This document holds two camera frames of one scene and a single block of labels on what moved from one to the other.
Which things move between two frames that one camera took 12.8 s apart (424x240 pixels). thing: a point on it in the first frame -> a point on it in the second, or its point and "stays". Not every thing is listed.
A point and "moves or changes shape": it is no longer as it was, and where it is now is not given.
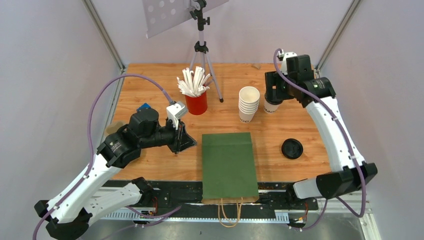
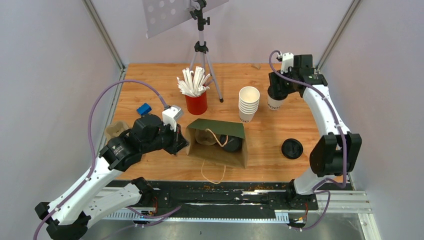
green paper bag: x=228 y=175 -> x=215 y=152
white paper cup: x=271 y=109 moves or changes shape
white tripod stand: x=201 y=46 stays
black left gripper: x=182 y=139 stays
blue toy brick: x=145 y=105 stays
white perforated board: x=160 y=14 stays
